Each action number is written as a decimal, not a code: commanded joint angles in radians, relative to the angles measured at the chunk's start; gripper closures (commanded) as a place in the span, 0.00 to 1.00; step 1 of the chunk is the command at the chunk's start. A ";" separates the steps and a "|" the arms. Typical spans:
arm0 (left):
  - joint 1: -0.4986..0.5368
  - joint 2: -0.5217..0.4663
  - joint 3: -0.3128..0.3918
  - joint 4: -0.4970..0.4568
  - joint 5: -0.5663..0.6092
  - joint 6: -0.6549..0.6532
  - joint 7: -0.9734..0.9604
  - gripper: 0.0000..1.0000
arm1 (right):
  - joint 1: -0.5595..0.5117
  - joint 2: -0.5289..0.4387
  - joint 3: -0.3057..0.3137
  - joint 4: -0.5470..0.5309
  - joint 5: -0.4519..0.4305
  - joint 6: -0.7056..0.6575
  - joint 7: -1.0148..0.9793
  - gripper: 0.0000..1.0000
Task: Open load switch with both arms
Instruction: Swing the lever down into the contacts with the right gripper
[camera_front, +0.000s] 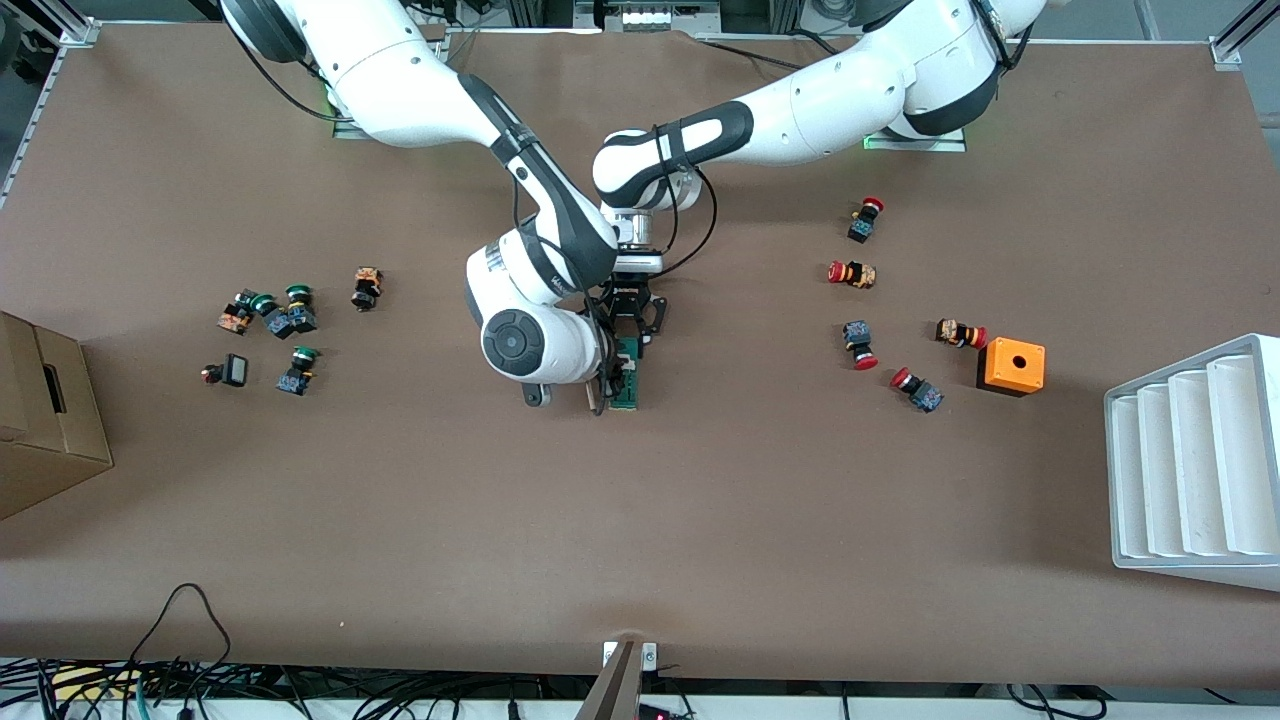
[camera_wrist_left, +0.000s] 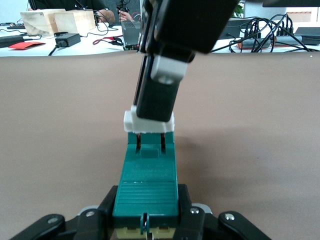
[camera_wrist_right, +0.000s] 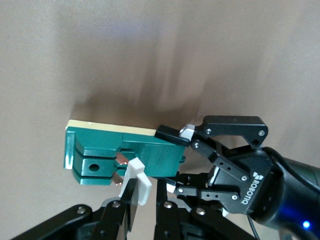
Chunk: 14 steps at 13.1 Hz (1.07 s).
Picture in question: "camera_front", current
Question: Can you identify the aluminium left arm base plate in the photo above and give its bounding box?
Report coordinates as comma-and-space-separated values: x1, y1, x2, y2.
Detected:
862, 128, 968, 153

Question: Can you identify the green circuit board module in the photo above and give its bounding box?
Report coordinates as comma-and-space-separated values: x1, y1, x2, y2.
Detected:
612, 336, 643, 411

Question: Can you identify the black device with white lights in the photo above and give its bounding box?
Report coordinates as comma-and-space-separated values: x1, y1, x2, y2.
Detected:
575, 0, 721, 36

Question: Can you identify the green button orange contact block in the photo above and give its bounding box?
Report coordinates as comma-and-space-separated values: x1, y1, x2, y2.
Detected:
218, 289, 278, 336

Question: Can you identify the black cable tangle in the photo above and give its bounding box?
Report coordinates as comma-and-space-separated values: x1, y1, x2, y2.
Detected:
0, 655, 601, 720

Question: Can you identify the green button blue contact block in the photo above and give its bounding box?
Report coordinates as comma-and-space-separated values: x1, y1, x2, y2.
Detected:
277, 346, 321, 396
267, 285, 319, 341

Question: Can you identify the brown cardboard box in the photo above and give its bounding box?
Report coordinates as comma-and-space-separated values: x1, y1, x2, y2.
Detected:
0, 312, 114, 521

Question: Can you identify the black cable on table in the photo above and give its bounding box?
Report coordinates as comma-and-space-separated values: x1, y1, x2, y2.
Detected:
700, 30, 861, 71

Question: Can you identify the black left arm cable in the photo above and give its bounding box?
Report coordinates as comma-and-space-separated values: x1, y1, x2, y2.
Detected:
650, 125, 719, 276

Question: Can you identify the camera mount pole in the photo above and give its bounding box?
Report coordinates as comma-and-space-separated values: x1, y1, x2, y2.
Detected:
575, 640, 646, 720

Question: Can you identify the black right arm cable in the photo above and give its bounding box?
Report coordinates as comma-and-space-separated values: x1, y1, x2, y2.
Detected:
222, 0, 356, 126

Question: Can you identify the aluminium frame rail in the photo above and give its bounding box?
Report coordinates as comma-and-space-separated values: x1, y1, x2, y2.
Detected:
1210, 0, 1280, 71
0, 0, 101, 206

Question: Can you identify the yellow label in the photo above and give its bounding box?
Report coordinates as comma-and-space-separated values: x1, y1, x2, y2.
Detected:
50, 668, 136, 701

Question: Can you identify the orange box with hole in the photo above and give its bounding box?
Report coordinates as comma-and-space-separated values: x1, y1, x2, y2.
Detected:
976, 337, 1047, 398

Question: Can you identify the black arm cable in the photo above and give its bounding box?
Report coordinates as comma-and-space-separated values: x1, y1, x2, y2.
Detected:
222, 0, 356, 126
650, 125, 719, 276

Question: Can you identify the black looped cable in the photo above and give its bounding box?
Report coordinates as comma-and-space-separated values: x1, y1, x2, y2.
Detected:
125, 583, 233, 681

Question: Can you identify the white stepped tray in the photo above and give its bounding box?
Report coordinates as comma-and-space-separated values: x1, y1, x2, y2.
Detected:
1104, 333, 1280, 593

